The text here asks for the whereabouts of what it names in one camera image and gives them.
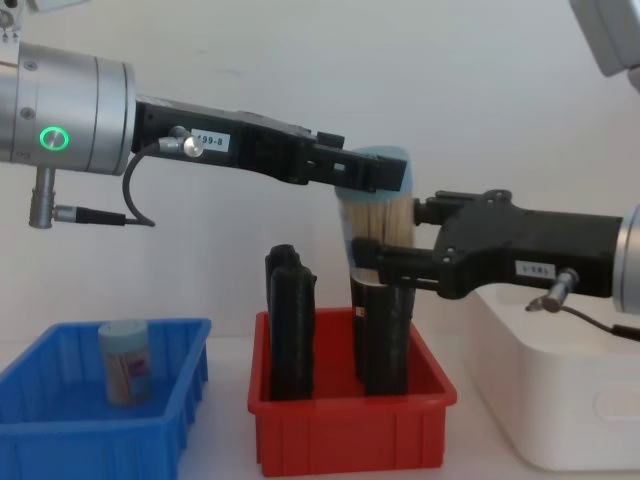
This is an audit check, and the red plastic bin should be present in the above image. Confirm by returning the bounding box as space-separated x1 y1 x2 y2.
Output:
247 307 459 479

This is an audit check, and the black upright holder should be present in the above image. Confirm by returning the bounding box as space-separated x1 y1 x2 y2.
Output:
264 242 319 402
349 269 417 397

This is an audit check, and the dark left gripper cable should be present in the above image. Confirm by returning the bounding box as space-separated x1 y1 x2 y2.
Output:
53 126 207 229

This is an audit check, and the toothpick jar with blue lid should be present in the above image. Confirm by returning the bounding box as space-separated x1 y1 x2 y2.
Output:
333 144 418 282
97 319 153 408

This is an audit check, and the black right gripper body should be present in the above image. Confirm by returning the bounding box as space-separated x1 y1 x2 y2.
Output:
432 188 625 301

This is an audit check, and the dark gripper cable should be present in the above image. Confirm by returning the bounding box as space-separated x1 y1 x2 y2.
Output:
524 267 640 344
53 126 207 229

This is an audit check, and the dark right gripper cable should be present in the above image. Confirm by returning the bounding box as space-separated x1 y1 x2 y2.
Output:
524 267 640 344

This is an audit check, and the blue plastic bin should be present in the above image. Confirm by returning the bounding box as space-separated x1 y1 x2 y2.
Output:
0 317 213 480

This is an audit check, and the white plastic box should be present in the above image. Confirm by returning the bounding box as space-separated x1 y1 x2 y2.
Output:
456 286 640 474

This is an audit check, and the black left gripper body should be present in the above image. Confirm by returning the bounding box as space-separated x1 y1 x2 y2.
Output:
131 92 321 186

